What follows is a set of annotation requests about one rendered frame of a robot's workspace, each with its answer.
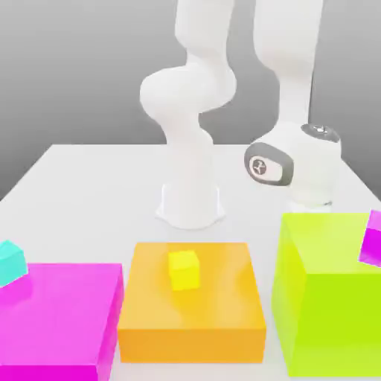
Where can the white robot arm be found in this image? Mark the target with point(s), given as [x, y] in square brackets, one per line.
[184, 98]

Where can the small yellow cube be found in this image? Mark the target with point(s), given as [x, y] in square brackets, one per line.
[184, 271]

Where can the small magenta cube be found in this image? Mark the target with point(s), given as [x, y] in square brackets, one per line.
[372, 241]

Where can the small cyan cube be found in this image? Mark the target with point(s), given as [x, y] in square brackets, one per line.
[10, 263]

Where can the large orange box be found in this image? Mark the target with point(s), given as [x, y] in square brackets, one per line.
[193, 312]

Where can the large magenta box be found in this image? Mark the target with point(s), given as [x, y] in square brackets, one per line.
[59, 312]

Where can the large lime green box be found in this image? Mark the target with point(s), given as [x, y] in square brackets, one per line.
[330, 312]

